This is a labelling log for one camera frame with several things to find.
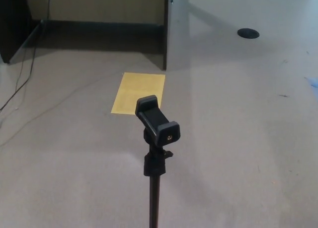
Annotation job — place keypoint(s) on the yellow paper sheet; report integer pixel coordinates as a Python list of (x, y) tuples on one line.
[(139, 86)]

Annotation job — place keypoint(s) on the dark narrow desk side panel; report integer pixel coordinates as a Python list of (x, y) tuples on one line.
[(166, 39)]

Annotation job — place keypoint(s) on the blue scrap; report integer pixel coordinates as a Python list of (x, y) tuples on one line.
[(313, 82)]

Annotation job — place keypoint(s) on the black round floor cover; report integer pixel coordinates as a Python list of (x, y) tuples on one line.
[(248, 33)]

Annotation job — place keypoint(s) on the black tripod with phone holder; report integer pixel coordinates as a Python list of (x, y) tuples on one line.
[(156, 118)]

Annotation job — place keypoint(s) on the dark wide desk side panel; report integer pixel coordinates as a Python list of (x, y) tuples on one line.
[(13, 24)]

